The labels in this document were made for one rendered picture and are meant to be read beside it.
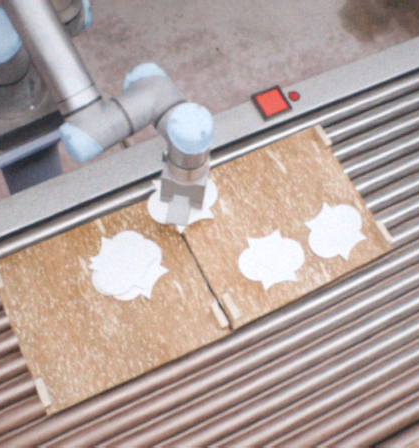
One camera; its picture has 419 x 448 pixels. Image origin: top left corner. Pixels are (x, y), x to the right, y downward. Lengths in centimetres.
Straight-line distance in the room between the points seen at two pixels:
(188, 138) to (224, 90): 173
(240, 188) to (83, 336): 48
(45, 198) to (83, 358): 38
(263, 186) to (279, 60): 142
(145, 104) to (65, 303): 50
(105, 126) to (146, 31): 185
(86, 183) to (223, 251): 35
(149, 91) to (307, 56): 186
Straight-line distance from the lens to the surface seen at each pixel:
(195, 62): 301
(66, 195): 169
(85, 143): 125
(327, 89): 189
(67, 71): 125
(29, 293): 160
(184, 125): 123
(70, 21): 162
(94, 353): 155
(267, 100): 182
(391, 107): 190
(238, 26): 314
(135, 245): 159
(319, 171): 174
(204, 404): 154
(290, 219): 167
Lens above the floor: 244
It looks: 66 degrees down
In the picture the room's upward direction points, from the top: 10 degrees clockwise
